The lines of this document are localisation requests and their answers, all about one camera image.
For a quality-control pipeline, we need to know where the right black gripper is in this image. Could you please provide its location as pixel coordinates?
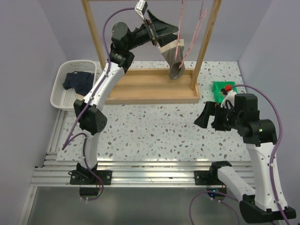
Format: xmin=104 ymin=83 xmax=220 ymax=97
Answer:
xmin=195 ymin=100 xmax=243 ymax=131

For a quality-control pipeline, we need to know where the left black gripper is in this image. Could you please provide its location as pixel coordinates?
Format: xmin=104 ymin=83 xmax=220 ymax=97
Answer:
xmin=126 ymin=10 xmax=179 ymax=51

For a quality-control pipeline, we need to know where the grey beige underwear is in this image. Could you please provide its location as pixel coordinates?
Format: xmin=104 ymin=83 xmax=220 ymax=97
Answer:
xmin=158 ymin=39 xmax=185 ymax=80

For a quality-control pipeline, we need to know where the pink wire hanger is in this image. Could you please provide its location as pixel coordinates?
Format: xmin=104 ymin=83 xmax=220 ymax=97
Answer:
xmin=179 ymin=0 xmax=208 ymax=68

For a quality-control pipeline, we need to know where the navy blue underwear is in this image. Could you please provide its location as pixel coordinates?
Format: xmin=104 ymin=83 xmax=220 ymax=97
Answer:
xmin=63 ymin=71 xmax=94 ymax=96

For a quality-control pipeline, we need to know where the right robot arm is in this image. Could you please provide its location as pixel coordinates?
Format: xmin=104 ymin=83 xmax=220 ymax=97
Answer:
xmin=194 ymin=91 xmax=296 ymax=224

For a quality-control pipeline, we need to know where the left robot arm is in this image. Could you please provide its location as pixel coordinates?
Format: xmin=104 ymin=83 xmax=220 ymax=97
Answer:
xmin=74 ymin=10 xmax=179 ymax=184

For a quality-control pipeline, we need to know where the green plastic bin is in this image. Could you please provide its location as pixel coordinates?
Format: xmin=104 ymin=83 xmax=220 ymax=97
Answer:
xmin=212 ymin=81 xmax=236 ymax=103

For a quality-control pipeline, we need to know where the wooden clothes rack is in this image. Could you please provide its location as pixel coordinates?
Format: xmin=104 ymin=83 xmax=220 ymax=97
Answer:
xmin=82 ymin=0 xmax=221 ymax=105

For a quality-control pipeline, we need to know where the white plastic basket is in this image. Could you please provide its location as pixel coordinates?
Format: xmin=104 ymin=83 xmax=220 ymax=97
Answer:
xmin=50 ymin=60 xmax=97 ymax=111

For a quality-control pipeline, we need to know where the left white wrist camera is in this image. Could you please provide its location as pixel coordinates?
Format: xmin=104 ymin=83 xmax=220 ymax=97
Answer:
xmin=135 ymin=0 xmax=148 ymax=20

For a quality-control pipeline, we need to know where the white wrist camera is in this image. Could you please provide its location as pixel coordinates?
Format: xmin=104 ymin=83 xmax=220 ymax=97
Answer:
xmin=221 ymin=85 xmax=237 ymax=109
xmin=135 ymin=0 xmax=148 ymax=20

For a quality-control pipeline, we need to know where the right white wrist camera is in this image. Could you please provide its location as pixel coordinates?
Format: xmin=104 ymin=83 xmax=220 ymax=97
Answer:
xmin=221 ymin=85 xmax=237 ymax=109

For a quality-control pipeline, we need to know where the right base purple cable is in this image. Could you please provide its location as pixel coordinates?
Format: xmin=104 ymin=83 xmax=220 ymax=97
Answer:
xmin=189 ymin=191 xmax=242 ymax=225

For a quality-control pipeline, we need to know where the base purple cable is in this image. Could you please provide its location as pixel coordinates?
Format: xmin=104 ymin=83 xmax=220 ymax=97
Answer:
xmin=189 ymin=191 xmax=242 ymax=225
xmin=67 ymin=133 xmax=105 ymax=203

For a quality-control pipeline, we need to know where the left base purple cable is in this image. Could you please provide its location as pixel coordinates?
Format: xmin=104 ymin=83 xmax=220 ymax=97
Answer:
xmin=67 ymin=133 xmax=105 ymax=203

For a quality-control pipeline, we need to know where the aluminium rail base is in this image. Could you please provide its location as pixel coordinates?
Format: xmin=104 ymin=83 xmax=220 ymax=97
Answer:
xmin=30 ymin=110 xmax=279 ymax=188

